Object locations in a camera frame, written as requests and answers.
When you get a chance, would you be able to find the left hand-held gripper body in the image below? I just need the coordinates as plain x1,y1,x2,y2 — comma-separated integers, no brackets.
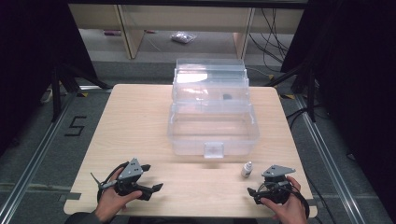
114,158,145,197

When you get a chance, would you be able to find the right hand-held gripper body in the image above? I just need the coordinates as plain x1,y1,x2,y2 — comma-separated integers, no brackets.
261,164,297,205

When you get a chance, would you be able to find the small white dropper bottle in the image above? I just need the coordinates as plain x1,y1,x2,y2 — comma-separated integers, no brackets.
240,161,254,179

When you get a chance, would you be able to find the clear plastic storage box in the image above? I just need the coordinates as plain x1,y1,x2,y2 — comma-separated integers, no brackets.
167,58,261,160

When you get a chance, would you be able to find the person's right hand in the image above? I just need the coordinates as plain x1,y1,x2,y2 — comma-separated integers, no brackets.
260,175,308,224

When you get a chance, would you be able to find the person's left hand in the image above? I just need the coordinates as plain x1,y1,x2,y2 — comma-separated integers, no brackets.
93,168,144,223

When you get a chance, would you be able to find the black metal stand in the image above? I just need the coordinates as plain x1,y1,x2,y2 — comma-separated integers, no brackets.
50,61,112,123
263,60,318,123

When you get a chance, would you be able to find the clear plastic bag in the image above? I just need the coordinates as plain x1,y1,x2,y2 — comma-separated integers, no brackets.
170,31,198,45

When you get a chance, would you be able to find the black curtain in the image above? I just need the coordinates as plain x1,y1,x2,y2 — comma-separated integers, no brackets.
0,0,99,157
279,0,396,216

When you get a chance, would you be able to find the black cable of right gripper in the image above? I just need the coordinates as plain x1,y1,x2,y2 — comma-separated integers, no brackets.
289,188,311,219

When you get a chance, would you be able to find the aluminium floor rail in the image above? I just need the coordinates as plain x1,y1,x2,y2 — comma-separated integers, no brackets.
0,91,78,224
293,94,370,224

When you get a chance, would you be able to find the black floor cable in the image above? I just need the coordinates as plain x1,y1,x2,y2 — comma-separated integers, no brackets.
285,105,331,130

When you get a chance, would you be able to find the light wooden desk frame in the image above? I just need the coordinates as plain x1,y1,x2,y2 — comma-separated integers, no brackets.
68,3,305,61

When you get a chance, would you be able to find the bundle of black floor cables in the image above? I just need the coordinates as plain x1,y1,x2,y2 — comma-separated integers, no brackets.
247,7,291,64

